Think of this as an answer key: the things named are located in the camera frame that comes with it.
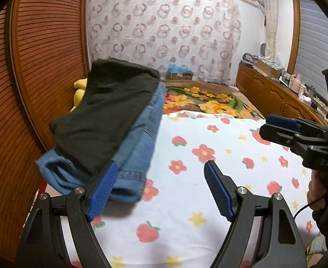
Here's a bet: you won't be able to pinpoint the wooden cabinet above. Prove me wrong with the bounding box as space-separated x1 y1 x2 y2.
235 63 328 126

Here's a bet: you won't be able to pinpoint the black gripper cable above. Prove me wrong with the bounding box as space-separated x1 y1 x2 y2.
292 186 328 220

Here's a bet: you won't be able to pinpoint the blue plastic bag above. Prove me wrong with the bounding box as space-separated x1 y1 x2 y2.
168 62 191 75

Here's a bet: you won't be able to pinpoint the pink kettle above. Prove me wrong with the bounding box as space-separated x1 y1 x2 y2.
290 74 302 93

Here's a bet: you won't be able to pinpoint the black pants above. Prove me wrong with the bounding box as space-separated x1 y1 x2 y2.
49 58 161 177

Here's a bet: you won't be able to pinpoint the wooden louvered wardrobe door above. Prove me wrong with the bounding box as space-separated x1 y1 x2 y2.
0 0 93 263

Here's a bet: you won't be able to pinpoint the wooden window frame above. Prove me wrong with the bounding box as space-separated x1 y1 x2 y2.
291 0 302 76

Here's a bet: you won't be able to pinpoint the cream window curtain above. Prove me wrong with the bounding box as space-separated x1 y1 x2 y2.
263 0 279 62

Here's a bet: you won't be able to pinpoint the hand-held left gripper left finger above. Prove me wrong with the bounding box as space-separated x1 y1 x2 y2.
19 161 118 268

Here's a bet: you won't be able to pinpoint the person's right hand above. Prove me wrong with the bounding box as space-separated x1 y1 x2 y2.
306 170 328 210

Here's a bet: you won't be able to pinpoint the grey window blind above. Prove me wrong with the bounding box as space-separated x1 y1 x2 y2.
294 0 328 74

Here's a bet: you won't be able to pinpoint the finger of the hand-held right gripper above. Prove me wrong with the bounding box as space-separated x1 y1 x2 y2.
266 114 301 131
259 124 296 147

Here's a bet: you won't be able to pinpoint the white floral bed sheet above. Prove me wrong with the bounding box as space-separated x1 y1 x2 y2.
61 112 321 268

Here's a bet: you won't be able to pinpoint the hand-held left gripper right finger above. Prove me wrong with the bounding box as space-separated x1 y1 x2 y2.
203 160 305 268

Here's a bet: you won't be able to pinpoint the open cardboard box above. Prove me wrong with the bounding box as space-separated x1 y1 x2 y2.
256 59 282 79

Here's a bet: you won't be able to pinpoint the small cardboard box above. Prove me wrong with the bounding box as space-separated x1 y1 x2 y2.
168 71 194 81

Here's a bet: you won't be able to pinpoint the purple packet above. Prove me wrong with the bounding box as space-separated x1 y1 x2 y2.
242 52 260 67

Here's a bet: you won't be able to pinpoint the yellow plush toy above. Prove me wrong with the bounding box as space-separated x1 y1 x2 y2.
69 78 90 113

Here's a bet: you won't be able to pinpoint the brown floral blanket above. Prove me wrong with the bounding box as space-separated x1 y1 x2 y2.
161 80 266 119

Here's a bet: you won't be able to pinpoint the ring-patterned sheer curtain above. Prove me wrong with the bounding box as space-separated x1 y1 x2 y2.
87 0 243 86

